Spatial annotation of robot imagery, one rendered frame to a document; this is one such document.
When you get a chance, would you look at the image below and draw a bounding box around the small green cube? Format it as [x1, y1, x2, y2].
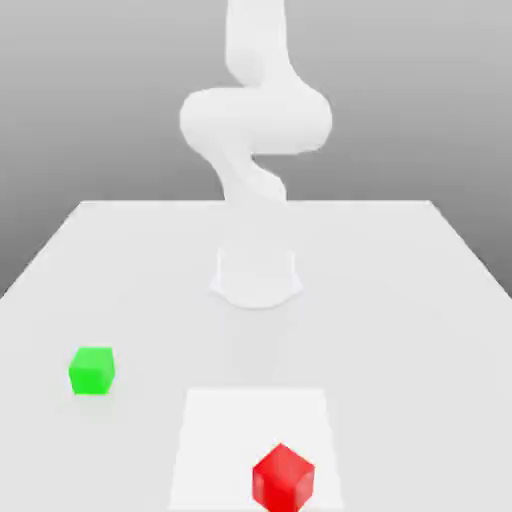
[68, 346, 116, 396]

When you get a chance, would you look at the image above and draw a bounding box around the small red cube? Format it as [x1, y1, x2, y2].
[251, 442, 316, 512]

